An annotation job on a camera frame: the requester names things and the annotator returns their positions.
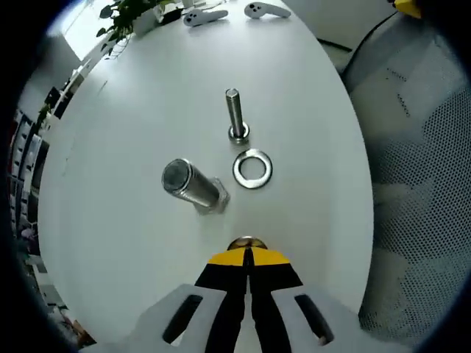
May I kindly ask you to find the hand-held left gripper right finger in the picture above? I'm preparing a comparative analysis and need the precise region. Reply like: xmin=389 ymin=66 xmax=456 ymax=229
xmin=247 ymin=248 xmax=411 ymax=353

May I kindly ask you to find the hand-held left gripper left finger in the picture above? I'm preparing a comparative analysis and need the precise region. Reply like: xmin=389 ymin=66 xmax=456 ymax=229
xmin=82 ymin=248 xmax=247 ymax=353

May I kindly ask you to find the black rubber ring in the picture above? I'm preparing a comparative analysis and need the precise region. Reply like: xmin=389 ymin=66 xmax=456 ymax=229
xmin=226 ymin=236 xmax=270 ymax=253

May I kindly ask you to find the large steel washer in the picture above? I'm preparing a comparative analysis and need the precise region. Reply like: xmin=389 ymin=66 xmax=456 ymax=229
xmin=232 ymin=147 xmax=275 ymax=190

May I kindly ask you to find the large threaded steel stud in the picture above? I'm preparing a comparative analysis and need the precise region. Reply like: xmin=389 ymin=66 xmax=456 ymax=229
xmin=160 ymin=157 xmax=231 ymax=216

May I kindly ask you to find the small steel washer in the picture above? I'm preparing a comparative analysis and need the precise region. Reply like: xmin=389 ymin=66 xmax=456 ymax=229
xmin=227 ymin=123 xmax=252 ymax=141

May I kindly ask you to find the small threaded steel stud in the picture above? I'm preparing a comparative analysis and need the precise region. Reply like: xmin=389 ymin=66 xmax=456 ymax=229
xmin=224 ymin=87 xmax=252 ymax=143

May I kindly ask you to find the white hand controller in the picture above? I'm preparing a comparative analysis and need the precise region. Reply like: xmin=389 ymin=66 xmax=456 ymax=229
xmin=244 ymin=1 xmax=292 ymax=20
xmin=183 ymin=8 xmax=230 ymax=28

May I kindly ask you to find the grey mesh office chair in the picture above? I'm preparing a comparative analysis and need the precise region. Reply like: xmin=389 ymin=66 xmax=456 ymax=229
xmin=338 ymin=14 xmax=471 ymax=347

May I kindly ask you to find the shelving unit with white bins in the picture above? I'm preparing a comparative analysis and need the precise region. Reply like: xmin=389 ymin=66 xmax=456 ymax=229
xmin=7 ymin=108 xmax=51 ymax=238

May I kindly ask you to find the green potted plant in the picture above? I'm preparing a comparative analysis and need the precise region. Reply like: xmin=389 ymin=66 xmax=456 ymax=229
xmin=96 ymin=0 xmax=185 ymax=60

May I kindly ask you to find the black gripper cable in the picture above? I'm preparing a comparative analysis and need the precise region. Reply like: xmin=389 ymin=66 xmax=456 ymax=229
xmin=344 ymin=10 xmax=400 ymax=56

